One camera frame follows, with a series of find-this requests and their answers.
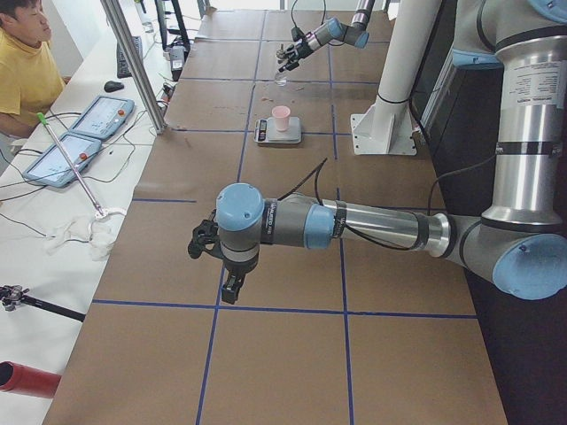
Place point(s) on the person in yellow shirt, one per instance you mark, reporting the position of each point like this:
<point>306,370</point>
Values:
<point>30,79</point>

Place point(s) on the red cylinder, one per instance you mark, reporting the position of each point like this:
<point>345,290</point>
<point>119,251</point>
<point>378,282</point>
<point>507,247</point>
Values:
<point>28,381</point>

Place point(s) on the white camera pole with base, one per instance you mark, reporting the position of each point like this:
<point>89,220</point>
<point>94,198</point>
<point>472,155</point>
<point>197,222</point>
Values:
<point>386,128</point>

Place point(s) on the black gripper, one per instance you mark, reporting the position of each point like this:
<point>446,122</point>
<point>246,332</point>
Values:
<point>233,268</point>
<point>302,48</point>

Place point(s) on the far blue teach pendant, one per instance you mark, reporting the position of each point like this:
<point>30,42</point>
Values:
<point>103,117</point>

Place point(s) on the pink green grabber stick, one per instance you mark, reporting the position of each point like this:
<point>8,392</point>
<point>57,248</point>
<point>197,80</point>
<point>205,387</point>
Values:
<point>101,212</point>

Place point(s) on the aluminium frame post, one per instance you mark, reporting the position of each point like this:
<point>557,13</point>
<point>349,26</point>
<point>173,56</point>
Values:
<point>123,36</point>

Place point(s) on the grey digital kitchen scale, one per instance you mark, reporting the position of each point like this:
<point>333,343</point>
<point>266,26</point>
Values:
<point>266,132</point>

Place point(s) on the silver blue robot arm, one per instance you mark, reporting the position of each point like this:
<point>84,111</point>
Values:
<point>354,34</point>
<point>515,242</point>

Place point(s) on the black computer mouse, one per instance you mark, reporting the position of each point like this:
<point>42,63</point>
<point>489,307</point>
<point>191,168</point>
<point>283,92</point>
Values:
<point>113,86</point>

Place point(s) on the clear glass sauce bottle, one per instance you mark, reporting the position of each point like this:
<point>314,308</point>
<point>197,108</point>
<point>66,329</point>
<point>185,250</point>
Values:
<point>280,77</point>

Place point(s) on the blue teach pendant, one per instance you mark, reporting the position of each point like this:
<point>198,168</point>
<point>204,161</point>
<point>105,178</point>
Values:
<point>52,169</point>
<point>103,117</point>

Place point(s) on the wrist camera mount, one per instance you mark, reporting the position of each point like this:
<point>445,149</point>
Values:
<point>205,239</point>
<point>297,34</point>

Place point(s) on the white crumpled cloth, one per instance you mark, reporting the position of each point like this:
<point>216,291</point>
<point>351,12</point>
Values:
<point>83,229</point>

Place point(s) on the near blue teach pendant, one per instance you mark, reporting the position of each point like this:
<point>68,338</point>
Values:
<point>52,169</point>

